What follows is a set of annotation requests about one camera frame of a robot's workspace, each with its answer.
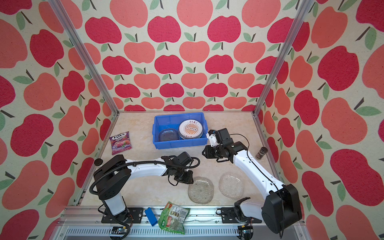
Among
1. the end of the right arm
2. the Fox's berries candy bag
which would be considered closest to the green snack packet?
the end of the right arm

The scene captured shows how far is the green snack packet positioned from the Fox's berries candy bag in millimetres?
477

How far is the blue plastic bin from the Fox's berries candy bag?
20 centimetres

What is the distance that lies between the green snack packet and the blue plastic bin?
38 centimetres

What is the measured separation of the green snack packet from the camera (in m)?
0.70

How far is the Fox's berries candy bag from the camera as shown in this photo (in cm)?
98
